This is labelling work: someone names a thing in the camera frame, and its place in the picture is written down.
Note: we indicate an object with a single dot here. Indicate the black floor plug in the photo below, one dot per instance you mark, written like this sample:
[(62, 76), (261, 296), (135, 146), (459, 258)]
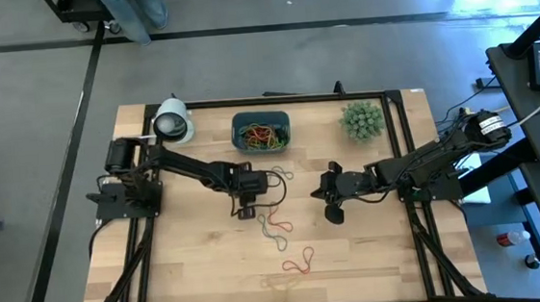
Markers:
[(481, 83)]

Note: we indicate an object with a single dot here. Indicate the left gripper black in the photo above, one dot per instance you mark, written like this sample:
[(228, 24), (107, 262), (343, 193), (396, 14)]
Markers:
[(246, 184)]

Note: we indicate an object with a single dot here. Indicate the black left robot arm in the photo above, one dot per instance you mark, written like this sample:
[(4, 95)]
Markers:
[(189, 167)]

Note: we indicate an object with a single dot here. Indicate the yellow rubber band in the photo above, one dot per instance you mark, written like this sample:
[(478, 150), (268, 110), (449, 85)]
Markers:
[(276, 140), (280, 281)]

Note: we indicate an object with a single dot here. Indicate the white box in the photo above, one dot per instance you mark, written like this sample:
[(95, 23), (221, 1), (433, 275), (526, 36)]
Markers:
[(478, 195)]

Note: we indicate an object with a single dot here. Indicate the black slanted pole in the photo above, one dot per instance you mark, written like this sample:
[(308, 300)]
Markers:
[(538, 28)]

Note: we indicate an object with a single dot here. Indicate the black wheeled cart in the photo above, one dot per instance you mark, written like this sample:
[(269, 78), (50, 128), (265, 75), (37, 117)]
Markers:
[(75, 12)]

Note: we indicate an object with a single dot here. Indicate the flat black bar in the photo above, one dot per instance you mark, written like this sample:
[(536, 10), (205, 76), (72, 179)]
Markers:
[(280, 93)]

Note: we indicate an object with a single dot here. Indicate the red bottle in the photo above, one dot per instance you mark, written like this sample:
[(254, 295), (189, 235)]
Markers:
[(508, 239)]

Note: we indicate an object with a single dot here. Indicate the green plant in white pot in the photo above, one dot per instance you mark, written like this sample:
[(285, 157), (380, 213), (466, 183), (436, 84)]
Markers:
[(363, 122)]

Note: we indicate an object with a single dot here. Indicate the small black bottle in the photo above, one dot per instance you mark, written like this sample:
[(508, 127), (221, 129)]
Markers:
[(531, 261)]

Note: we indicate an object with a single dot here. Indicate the green rubber band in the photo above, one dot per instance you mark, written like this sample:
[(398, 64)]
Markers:
[(270, 147)]

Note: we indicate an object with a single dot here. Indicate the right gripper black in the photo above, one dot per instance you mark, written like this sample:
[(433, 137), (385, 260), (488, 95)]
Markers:
[(350, 183)]

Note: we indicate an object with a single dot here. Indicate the black clamp on frame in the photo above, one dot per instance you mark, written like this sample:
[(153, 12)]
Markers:
[(339, 88)]

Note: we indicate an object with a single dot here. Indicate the teal plastic bin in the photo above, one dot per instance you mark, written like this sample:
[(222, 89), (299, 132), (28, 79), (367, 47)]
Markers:
[(236, 124)]

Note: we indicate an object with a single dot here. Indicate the red rubber band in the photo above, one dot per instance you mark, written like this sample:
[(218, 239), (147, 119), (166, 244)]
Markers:
[(271, 212), (303, 265), (256, 133)]

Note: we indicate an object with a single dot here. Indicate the black round cup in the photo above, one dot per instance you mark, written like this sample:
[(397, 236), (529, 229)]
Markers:
[(281, 127)]

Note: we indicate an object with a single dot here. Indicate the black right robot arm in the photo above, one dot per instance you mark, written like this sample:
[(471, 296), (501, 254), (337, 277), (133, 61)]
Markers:
[(421, 165)]

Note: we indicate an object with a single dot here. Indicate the black side desk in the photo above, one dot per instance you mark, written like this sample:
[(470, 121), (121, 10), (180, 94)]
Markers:
[(511, 84)]

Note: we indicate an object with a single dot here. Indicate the person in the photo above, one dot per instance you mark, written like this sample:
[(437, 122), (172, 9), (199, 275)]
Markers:
[(129, 12)]

